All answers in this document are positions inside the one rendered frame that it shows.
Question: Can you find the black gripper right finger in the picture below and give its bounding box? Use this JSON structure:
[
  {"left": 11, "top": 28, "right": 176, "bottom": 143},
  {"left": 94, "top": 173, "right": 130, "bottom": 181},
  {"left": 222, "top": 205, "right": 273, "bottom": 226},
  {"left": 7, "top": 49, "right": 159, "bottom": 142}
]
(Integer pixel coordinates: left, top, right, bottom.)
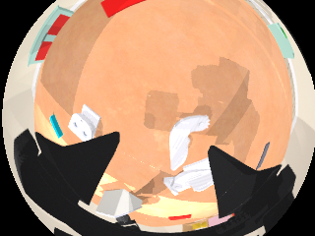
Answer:
[{"left": 208, "top": 146, "right": 283, "bottom": 219}]

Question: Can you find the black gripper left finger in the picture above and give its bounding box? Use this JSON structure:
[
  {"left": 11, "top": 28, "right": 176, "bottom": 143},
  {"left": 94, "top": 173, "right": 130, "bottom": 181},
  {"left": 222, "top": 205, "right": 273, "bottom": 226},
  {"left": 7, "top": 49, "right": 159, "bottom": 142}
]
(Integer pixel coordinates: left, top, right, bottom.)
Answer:
[{"left": 35, "top": 131, "right": 119, "bottom": 206}]

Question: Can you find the grey flat bar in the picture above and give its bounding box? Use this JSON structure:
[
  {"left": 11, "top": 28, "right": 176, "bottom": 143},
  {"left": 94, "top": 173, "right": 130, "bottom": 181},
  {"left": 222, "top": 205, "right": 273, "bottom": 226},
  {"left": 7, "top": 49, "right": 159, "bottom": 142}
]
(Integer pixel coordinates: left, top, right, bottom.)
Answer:
[{"left": 256, "top": 143, "right": 271, "bottom": 170}]

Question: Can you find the cyan rectangular bar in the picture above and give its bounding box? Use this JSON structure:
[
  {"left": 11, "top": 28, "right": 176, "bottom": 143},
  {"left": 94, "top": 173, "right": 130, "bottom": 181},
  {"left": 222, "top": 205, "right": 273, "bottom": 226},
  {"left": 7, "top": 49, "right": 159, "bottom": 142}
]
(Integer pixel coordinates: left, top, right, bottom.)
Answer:
[{"left": 50, "top": 114, "right": 63, "bottom": 138}]

